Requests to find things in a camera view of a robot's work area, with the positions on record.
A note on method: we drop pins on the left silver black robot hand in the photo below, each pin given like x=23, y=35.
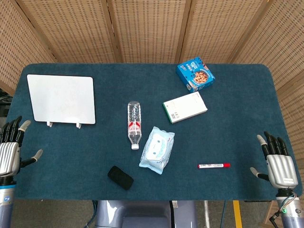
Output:
x=9, y=154

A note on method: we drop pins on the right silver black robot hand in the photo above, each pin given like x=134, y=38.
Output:
x=281, y=168

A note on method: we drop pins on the black eraser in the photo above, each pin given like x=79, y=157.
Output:
x=120, y=177

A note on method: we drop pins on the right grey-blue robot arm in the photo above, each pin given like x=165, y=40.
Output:
x=289, y=209

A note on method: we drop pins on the red white marker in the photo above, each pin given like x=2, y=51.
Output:
x=213, y=165

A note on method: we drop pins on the white board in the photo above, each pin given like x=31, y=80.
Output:
x=61, y=98

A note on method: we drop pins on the light blue wet wipe pack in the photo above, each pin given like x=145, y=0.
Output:
x=156, y=149

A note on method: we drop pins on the dark blue table mat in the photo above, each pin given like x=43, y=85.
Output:
x=213, y=137

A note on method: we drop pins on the white flat cardboard box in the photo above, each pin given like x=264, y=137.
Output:
x=185, y=107

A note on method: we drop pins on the blue cookie box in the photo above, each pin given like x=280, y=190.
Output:
x=196, y=74

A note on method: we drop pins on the clear plastic water bottle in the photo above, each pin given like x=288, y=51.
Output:
x=134, y=123

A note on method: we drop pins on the grey-blue robot torso base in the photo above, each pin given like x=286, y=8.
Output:
x=142, y=213

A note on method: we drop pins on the woven wicker folding screen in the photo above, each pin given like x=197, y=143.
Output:
x=147, y=28

